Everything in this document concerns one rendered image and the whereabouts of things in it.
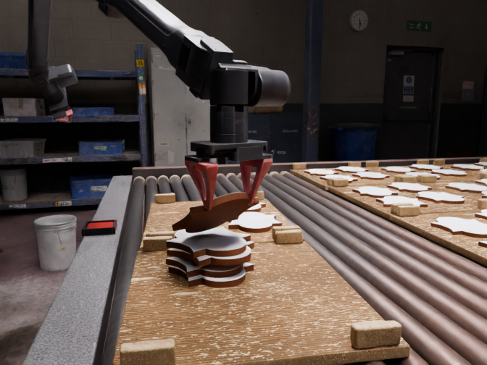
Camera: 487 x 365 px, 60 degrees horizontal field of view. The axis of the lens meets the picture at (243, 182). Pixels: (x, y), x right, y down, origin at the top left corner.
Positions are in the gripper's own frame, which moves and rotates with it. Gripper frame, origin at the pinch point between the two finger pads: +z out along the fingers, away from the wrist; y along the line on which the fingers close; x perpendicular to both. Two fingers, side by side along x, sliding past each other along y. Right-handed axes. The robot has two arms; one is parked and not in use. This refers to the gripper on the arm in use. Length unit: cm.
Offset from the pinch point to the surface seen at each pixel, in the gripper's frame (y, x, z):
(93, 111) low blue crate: -106, -448, -4
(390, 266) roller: -32.1, 7.2, 15.8
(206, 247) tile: 2.5, -2.8, 7.9
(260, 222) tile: -23.8, -23.1, 12.8
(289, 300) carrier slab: -4.1, 10.0, 13.8
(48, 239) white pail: -19, -272, 84
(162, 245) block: 2.1, -20.9, 12.9
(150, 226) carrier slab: -2.8, -39.0, 14.1
